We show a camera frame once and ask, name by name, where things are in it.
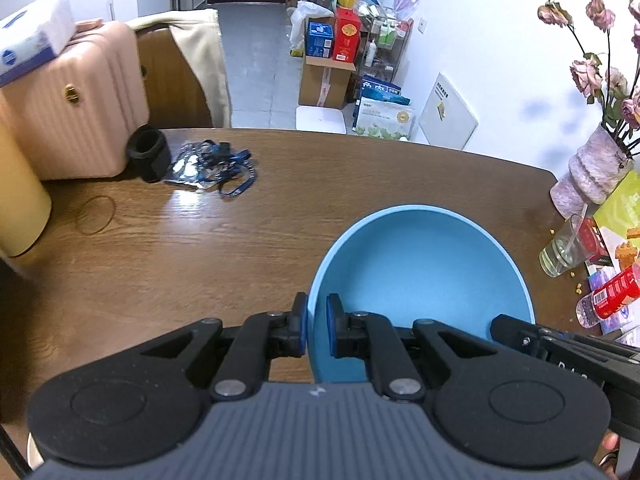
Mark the blue lanyard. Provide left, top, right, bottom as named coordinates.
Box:
left=197, top=141, right=258, bottom=198

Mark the drinking glass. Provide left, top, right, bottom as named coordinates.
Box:
left=539, top=215, right=593, bottom=278

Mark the white green box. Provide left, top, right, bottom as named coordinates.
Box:
left=352, top=95, right=417, bottom=140

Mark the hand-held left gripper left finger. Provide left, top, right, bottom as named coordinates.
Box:
left=117, top=291, right=308, bottom=401

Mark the white blue tissue pack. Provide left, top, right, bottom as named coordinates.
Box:
left=0, top=0, right=77, bottom=88

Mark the blue carton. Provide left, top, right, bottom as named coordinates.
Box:
left=306, top=17, right=335, bottom=58

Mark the white square stool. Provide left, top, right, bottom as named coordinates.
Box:
left=296, top=106, right=347, bottom=135

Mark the beige cloth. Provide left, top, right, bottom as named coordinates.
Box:
left=124, top=8, right=233, bottom=128

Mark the red label water bottle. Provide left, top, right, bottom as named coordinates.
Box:
left=576, top=262, right=640, bottom=329

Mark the clear plastic packet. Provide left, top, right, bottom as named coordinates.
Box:
left=165, top=141, right=226, bottom=191

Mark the person's right hand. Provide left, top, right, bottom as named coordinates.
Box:
left=592, top=432, right=623, bottom=480

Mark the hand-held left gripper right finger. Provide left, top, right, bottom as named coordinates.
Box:
left=326, top=294, right=516, bottom=402

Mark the brown rubber band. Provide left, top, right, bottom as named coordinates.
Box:
left=76, top=196, right=116, bottom=234

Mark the black cylinder cup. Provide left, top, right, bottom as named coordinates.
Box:
left=126, top=129, right=172, bottom=183

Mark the pink suitcase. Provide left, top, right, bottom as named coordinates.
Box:
left=0, top=20, right=150, bottom=182

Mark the white straw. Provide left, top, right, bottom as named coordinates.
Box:
left=565, top=203, right=590, bottom=256

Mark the white plastic bag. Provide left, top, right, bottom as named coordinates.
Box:
left=289, top=0, right=335, bottom=58

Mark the textured ceramic vase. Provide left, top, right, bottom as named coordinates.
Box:
left=550, top=122, right=635, bottom=219

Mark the blue bowl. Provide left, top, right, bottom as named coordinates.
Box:
left=306, top=204, right=537, bottom=383

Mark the dried rose bouquet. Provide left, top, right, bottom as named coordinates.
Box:
left=537, top=0, right=640, bottom=133

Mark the small red box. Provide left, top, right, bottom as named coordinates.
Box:
left=582, top=217, right=616, bottom=268

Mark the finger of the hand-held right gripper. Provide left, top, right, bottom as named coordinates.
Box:
left=490, top=313, right=640, bottom=361

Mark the green yellow box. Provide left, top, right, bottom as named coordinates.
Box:
left=592, top=170, right=640, bottom=281

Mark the red gift box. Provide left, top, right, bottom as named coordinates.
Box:
left=332, top=7, right=363, bottom=63

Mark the wooden chair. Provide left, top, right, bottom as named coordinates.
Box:
left=136, top=27, right=216, bottom=128

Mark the white flat panel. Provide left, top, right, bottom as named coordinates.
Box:
left=418, top=72, right=478, bottom=151

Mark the cardboard box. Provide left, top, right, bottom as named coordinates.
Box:
left=298, top=55, right=357, bottom=110

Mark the blue printed box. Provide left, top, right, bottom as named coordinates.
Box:
left=360, top=75, right=403, bottom=106

